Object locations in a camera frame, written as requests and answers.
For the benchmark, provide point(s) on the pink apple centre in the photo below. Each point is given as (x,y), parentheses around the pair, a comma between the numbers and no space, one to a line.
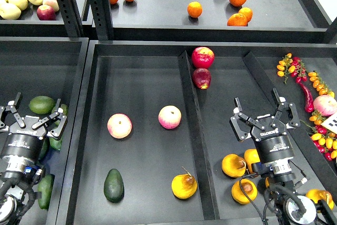
(169,117)

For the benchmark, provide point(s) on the red cherry tomato bunch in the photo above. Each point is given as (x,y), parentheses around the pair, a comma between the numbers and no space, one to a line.
(299,72)

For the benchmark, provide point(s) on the green avocado by wall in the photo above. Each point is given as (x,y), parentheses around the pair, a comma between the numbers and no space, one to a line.
(56,144)

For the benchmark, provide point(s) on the black left bin tray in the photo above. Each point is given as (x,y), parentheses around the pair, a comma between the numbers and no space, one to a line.
(53,67)

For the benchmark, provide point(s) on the black bin divider right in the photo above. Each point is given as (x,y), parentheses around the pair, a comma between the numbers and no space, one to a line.
(261,70)

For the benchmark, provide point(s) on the white marker tag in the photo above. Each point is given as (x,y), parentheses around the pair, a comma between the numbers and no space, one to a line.
(331,123)

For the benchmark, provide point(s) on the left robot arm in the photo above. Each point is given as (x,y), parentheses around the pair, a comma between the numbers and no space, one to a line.
(17,182)

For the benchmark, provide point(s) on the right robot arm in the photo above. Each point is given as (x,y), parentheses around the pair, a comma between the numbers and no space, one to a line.
(282,199)

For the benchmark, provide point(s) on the orange cherry tomato bunch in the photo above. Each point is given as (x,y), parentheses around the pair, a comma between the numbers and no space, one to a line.
(285,67)

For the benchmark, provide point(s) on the black upper left shelf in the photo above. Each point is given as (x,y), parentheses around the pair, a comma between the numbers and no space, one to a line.
(28,24)

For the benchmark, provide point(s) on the green avocado upper right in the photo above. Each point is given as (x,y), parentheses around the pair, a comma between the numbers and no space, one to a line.
(64,107)

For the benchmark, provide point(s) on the pink apple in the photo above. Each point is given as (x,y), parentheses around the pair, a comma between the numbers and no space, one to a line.
(169,117)
(119,126)

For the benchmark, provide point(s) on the black centre bin tray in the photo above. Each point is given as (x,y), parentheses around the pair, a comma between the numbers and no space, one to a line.
(138,79)

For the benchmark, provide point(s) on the dark green avocado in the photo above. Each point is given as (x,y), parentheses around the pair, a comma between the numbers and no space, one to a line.
(113,186)

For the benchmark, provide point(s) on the orange behind front right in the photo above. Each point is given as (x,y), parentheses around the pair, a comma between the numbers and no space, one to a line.
(247,12)

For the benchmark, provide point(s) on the black bin divider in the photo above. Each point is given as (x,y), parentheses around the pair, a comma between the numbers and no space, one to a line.
(261,70)
(200,153)

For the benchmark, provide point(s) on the pale yellow apple middle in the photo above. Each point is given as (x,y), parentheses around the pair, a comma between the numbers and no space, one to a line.
(21,4)

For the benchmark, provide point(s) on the black bin tray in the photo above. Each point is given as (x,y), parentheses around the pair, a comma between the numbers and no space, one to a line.
(53,67)
(138,79)

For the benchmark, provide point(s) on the yellow pear with stem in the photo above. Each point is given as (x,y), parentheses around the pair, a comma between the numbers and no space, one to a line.
(184,185)

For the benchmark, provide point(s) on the perforated shelf post left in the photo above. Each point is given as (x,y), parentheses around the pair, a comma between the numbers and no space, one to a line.
(71,18)

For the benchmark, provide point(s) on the bright red apple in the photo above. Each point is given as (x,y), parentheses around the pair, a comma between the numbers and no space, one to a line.
(203,57)

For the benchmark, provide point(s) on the tall yellow pear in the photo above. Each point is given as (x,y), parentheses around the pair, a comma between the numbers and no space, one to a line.
(251,156)

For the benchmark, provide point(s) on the pink peach on shelf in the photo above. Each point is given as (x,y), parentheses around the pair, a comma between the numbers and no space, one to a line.
(53,4)

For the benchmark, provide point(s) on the mixed cherry tomatoes lower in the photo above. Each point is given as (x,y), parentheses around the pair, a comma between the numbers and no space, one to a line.
(323,139)

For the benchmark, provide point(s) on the pink apple right bin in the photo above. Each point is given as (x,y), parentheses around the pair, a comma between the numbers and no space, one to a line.
(325,105)

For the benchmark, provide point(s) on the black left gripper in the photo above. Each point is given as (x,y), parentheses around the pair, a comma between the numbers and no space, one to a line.
(26,136)

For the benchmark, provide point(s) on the green avocado top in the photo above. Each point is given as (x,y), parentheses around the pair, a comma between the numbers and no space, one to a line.
(41,104)

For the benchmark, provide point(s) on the black bin divider left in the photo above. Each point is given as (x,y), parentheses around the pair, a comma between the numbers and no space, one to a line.
(200,153)

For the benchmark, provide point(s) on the red apple on shelf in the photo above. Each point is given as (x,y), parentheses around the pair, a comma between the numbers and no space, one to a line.
(46,13)

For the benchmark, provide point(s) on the yellow pear brown top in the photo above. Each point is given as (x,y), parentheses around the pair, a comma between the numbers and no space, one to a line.
(234,165)

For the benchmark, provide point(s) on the green avocado middle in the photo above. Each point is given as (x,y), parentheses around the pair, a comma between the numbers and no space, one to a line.
(44,150)

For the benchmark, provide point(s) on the yellow pear far right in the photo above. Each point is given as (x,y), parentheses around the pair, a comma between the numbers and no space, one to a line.
(316,195)

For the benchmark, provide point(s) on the pale yellow apple front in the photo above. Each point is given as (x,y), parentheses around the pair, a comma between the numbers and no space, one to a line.
(10,11)

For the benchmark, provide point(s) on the green avocado bottom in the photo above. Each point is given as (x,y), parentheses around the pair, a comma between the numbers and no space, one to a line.
(45,192)

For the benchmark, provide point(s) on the red chili pepper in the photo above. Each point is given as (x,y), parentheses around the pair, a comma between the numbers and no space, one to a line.
(309,107)

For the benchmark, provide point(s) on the dark red apple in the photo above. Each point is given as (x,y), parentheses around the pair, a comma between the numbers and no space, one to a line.
(201,78)

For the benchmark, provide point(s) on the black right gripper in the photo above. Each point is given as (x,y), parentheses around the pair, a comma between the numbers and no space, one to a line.
(272,143)

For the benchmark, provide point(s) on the pink apple left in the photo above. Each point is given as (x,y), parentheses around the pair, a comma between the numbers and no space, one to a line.
(119,126)

